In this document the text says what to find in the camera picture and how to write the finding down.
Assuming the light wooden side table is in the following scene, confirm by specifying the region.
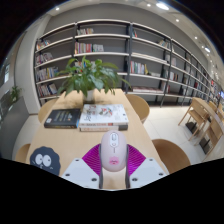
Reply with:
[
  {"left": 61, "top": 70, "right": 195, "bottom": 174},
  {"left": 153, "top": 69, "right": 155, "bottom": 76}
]
[{"left": 192, "top": 97, "right": 224, "bottom": 154}]

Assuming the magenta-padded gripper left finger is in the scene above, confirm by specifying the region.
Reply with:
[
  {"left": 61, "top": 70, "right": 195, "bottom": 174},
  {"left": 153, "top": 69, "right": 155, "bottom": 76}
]
[{"left": 61, "top": 143, "right": 104, "bottom": 190}]

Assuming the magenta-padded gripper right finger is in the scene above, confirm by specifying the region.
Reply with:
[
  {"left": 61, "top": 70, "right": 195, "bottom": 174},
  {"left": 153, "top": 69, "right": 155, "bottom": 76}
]
[{"left": 124, "top": 143, "right": 168, "bottom": 189}]

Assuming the group of ceiling lights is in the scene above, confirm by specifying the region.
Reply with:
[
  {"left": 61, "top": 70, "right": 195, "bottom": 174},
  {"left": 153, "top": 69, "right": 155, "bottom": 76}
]
[{"left": 54, "top": 1, "right": 213, "bottom": 54}]

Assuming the green potted plant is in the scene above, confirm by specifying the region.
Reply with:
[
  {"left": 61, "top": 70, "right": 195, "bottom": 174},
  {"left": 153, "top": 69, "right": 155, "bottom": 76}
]
[{"left": 56, "top": 55, "right": 131, "bottom": 103}]

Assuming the pink computer mouse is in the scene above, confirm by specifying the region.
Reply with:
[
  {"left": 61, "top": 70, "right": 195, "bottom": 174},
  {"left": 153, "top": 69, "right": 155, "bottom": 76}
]
[{"left": 99, "top": 130, "right": 128, "bottom": 173}]

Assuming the dark fuzzy-creature mouse pad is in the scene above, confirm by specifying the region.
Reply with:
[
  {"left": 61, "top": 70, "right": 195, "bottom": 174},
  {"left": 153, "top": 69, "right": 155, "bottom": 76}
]
[{"left": 29, "top": 145, "right": 62, "bottom": 177}]

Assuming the grey shelf unit with books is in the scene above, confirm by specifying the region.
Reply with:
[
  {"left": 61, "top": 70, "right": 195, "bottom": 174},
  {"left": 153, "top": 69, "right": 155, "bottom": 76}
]
[{"left": 33, "top": 18, "right": 224, "bottom": 108}]

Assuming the black book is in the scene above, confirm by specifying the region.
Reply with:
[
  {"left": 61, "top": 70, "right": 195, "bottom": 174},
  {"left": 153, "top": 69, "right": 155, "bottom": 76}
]
[{"left": 43, "top": 108, "right": 82, "bottom": 130}]

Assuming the white illustrated book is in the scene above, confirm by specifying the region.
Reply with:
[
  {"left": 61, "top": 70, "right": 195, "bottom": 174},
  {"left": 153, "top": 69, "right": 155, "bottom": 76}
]
[{"left": 78, "top": 103, "right": 130, "bottom": 128}]

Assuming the small green plant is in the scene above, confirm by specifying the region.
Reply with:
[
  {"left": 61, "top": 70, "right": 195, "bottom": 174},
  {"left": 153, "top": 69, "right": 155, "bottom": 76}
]
[{"left": 8, "top": 85, "right": 23, "bottom": 104}]

